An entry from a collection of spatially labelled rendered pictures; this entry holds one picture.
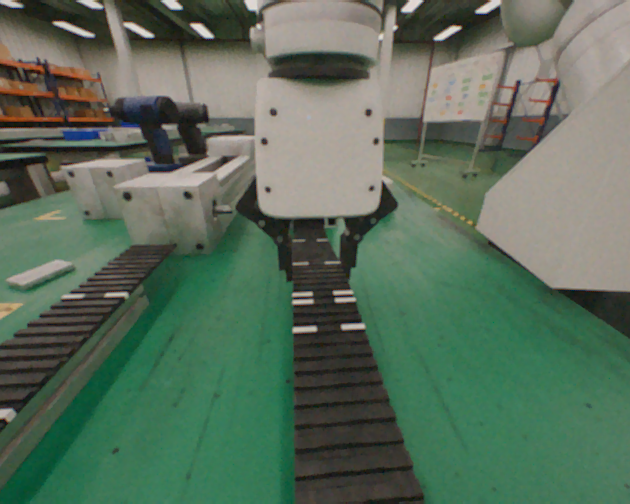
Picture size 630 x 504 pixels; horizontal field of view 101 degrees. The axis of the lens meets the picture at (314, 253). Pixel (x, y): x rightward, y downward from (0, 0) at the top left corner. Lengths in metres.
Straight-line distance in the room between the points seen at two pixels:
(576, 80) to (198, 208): 0.54
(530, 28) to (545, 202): 0.40
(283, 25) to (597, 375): 0.32
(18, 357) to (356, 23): 0.29
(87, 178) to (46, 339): 0.41
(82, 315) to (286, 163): 0.19
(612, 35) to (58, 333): 0.66
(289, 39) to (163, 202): 0.25
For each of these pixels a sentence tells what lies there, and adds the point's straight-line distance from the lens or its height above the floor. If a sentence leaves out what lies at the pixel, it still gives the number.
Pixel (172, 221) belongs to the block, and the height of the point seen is 0.83.
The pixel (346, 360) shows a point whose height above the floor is 0.81.
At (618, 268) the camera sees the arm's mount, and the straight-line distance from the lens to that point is 0.41.
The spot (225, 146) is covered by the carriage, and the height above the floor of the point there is 0.89.
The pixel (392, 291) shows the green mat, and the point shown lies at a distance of 0.30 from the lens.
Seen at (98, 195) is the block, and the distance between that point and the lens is 0.62.
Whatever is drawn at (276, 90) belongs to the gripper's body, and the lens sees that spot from 0.21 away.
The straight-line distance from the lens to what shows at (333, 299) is 0.21.
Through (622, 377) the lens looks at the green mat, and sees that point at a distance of 0.30.
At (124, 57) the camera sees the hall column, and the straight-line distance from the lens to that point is 11.94.
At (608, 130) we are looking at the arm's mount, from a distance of 0.37.
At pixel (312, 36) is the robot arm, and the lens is 0.20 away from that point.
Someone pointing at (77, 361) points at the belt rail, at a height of 0.80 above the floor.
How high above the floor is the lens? 0.94
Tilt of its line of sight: 27 degrees down
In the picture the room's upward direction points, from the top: straight up
